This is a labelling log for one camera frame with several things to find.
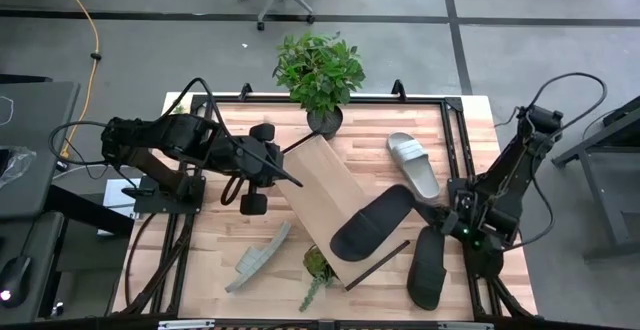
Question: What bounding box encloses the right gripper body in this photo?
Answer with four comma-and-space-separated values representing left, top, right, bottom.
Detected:
439, 207, 471, 244

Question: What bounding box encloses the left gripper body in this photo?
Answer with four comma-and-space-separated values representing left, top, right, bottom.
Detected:
219, 134, 287, 189

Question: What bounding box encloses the grey slide sandal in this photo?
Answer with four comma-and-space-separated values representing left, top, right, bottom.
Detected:
385, 131, 442, 202

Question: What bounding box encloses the grey shoe sole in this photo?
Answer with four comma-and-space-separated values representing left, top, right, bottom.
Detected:
223, 219, 293, 295

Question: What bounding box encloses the black slide sandal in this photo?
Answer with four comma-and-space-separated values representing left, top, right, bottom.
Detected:
405, 225, 448, 312
328, 183, 417, 263

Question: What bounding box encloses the leafy plant in black pot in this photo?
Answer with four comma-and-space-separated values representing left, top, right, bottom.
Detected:
272, 30, 367, 141

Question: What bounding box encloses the succulent plant in black pot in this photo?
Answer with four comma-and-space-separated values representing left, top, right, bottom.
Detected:
298, 243, 337, 314

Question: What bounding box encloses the grey metal stand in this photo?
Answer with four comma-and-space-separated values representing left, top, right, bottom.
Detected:
551, 94, 640, 262

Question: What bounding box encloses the grey desk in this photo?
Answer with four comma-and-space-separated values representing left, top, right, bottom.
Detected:
0, 80, 81, 221

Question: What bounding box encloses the clear plastic bag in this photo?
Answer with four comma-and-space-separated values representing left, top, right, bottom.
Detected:
0, 145, 38, 190

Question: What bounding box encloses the black computer mouse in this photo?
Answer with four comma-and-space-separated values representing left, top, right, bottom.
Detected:
0, 253, 33, 309

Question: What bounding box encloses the brown cable loop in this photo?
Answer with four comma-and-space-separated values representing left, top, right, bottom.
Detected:
220, 173, 248, 207

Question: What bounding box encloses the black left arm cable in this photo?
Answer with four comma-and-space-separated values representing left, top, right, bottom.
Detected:
48, 119, 110, 168
163, 76, 305, 189

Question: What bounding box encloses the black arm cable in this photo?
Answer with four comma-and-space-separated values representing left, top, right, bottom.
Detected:
48, 119, 110, 168
163, 76, 305, 189
494, 71, 609, 141

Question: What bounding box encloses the silver metal bracket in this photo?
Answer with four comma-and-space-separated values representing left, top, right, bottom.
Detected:
158, 319, 216, 330
437, 321, 495, 330

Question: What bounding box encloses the yellow cable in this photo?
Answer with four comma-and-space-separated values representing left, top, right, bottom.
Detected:
49, 0, 101, 161

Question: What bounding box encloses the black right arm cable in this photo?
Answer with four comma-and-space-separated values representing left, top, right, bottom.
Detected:
494, 71, 609, 141

